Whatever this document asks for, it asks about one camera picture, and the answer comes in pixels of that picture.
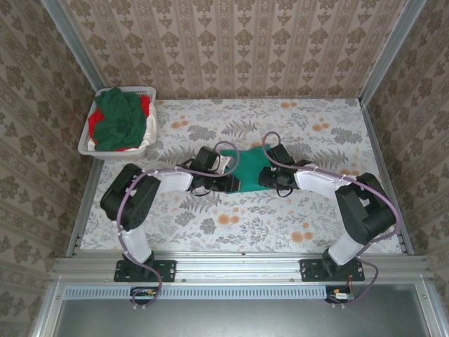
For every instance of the aluminium mounting rail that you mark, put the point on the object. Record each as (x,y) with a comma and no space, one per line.
(238,267)

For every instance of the pile of clothes in basket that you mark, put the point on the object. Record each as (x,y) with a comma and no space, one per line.
(93,121)

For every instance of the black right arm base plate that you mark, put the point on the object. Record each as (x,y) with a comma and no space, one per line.
(310,270)

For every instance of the small electronics connector board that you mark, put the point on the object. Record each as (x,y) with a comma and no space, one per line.
(342,295)
(142,294)

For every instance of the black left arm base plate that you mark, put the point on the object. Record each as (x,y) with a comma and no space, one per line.
(168,270)

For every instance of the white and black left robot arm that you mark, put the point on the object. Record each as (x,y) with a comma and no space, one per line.
(129,196)

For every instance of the dark green t-shirt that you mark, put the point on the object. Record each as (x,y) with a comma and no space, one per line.
(119,123)

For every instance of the grey metal panel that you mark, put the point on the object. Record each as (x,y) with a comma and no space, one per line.
(245,316)

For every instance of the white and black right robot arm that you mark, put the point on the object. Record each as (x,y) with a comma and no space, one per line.
(361,210)

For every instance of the floral tablecloth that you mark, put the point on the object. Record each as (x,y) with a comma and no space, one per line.
(245,228)

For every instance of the aluminium table side rail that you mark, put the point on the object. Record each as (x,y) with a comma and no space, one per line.
(379,151)
(79,224)

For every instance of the teal printed t-shirt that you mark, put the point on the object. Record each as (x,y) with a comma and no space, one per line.
(249,172)

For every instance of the aluminium frame post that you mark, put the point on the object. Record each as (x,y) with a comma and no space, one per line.
(393,52)
(70,35)

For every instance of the white plastic basket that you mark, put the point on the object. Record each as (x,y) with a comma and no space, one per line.
(115,155)

